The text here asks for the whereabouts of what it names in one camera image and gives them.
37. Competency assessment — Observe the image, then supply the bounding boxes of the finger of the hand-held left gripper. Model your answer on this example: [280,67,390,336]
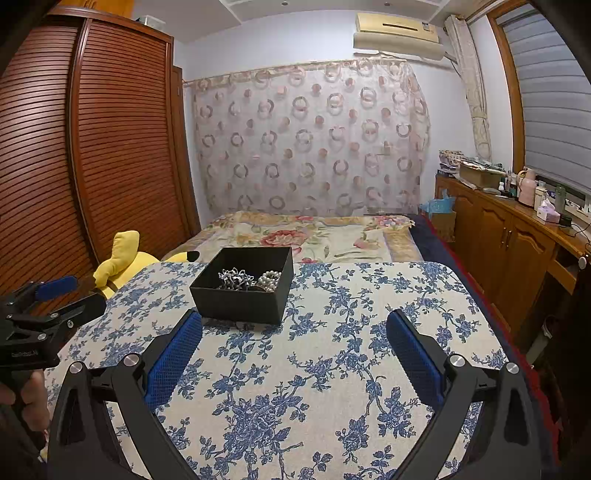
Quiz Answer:
[0,276,78,319]
[7,293,108,343]

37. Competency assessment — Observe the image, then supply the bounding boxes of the silver chain necklace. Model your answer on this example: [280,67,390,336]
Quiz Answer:
[218,267,256,292]

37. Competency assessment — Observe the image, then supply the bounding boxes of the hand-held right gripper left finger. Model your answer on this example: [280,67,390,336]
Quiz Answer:
[46,310,204,480]

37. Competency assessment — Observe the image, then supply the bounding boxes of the black jewelry box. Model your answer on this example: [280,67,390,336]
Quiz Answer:
[189,247,295,326]

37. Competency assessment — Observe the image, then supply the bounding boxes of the yellow plush toy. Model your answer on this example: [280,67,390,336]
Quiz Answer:
[92,230,200,300]

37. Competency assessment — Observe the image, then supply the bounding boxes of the round pearl bracelets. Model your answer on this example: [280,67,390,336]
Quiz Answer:
[256,270,283,293]

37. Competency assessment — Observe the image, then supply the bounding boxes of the person's left hand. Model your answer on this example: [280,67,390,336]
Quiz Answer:
[0,369,51,457]

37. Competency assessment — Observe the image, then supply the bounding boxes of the pink thermos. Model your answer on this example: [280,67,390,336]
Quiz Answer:
[517,168,537,208]

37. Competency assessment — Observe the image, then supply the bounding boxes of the wooden slatted wardrobe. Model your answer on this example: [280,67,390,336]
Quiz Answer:
[0,4,202,319]

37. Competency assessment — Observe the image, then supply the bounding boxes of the floral bed blanket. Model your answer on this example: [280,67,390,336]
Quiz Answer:
[161,211,416,265]

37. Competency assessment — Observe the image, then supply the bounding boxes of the grey window blind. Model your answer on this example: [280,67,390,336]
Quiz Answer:
[501,4,591,195]

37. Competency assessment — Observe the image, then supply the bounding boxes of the pink tissue box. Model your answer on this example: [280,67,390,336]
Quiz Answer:
[537,200,562,225]

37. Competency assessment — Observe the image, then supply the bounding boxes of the pile of folded cloths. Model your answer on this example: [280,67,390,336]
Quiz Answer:
[438,149,505,175]

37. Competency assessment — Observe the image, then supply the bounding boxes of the blue floral tablecloth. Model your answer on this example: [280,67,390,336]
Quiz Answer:
[44,261,509,480]

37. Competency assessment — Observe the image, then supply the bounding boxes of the tied patterned window curtain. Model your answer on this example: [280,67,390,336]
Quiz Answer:
[450,16,493,158]

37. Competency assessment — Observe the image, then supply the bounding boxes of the blue plastic bag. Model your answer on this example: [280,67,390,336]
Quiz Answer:
[419,188,458,216]

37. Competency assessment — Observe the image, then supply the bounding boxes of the wooden cabinet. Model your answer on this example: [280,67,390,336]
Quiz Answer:
[434,175,591,333]

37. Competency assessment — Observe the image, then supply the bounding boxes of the cardboard box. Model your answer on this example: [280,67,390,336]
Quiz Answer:
[458,164,507,190]

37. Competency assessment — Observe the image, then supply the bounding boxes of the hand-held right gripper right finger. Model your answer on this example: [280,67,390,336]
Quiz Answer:
[385,310,546,480]

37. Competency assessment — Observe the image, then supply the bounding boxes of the circle patterned curtain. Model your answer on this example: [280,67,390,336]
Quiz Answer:
[185,60,432,217]

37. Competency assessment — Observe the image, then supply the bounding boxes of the beige air conditioner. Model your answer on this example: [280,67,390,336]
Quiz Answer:
[353,11,447,64]

